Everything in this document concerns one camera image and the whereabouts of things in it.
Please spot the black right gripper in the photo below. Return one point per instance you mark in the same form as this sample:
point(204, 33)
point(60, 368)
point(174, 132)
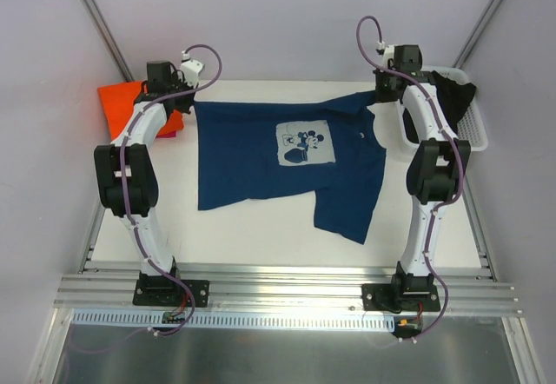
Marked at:
point(383, 93)

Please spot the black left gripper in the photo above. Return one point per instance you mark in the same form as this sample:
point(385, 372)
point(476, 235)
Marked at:
point(183, 100)

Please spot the blue t shirt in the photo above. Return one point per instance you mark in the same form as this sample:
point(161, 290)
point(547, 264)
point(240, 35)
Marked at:
point(258, 151)

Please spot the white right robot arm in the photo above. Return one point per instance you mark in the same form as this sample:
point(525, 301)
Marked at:
point(434, 178)

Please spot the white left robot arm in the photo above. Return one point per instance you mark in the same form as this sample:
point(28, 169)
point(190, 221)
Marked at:
point(127, 181)

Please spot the black t shirt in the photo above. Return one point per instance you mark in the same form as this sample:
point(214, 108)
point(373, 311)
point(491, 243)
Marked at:
point(454, 98)

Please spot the folded orange t shirt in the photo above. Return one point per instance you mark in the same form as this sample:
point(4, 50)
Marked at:
point(118, 101)

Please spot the white plastic basket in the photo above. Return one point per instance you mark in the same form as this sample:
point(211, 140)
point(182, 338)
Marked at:
point(470, 127)

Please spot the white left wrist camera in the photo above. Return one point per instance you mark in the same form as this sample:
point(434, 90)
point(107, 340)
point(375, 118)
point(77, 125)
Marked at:
point(190, 70)

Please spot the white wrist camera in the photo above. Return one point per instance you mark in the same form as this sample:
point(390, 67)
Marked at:
point(190, 70)
point(386, 53)

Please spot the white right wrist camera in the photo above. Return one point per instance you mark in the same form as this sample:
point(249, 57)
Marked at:
point(386, 53)

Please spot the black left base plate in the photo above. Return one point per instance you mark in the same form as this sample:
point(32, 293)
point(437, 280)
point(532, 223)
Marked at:
point(197, 293)

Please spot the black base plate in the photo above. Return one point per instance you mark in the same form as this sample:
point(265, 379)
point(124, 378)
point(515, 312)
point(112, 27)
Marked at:
point(383, 297)
point(197, 293)

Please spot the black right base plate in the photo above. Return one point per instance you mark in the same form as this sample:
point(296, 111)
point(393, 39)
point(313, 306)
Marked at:
point(383, 297)

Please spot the aluminium mounting rail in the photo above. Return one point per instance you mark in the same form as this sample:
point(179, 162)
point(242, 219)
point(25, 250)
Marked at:
point(271, 289)

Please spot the white slotted cable duct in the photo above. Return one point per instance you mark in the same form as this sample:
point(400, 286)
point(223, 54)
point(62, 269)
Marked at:
point(160, 319)

